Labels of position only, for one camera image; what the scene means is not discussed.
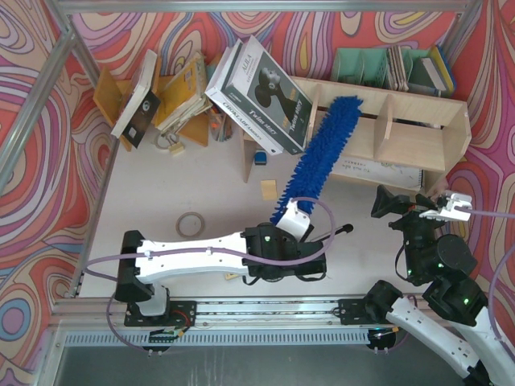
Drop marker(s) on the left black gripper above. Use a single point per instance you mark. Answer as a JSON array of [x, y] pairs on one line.
[[307, 247]]

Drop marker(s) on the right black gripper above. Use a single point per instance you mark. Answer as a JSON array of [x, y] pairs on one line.
[[406, 207]]

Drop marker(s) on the blue microfiber duster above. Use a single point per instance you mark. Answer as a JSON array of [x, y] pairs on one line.
[[316, 164]]

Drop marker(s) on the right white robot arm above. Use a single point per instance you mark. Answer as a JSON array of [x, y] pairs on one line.
[[476, 348]]

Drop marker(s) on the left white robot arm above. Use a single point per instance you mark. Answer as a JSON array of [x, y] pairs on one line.
[[268, 252]]

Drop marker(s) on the light wooden bookshelf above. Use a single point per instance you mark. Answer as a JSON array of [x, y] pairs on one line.
[[405, 129]]

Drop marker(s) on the spiral notebook with drawings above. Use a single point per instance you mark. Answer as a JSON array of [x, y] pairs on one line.
[[404, 177]]

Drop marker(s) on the yellow sticky note pad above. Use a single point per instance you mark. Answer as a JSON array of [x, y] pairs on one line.
[[269, 190]]

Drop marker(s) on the yellow blue calculator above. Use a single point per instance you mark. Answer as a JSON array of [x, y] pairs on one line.
[[231, 276]]

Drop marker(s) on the blue pencil sharpener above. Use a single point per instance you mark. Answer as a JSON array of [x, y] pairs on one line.
[[260, 158]]

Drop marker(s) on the clear tape roll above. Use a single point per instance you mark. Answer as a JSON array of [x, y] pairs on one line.
[[190, 225]]

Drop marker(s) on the pencil cup with pencils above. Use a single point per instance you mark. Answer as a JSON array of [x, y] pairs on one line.
[[220, 127]]

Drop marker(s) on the green plastic desk organizer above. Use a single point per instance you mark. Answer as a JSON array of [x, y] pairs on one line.
[[395, 68]]

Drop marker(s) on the blue grey book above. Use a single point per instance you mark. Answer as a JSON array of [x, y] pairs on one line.
[[439, 71]]

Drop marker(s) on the black white Twins story book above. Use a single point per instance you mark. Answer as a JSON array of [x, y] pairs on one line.
[[263, 91]]

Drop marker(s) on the white Cioklade book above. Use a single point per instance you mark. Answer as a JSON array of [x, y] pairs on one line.
[[214, 92]]

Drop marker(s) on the yellow worn book stack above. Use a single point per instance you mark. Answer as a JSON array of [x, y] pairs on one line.
[[183, 97]]

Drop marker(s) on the black white paperback book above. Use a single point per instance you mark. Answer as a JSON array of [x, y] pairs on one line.
[[139, 103]]

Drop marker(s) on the orange wooden book stand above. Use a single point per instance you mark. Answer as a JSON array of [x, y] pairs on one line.
[[108, 94]]

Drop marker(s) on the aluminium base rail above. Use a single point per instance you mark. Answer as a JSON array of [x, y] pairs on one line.
[[207, 311]]

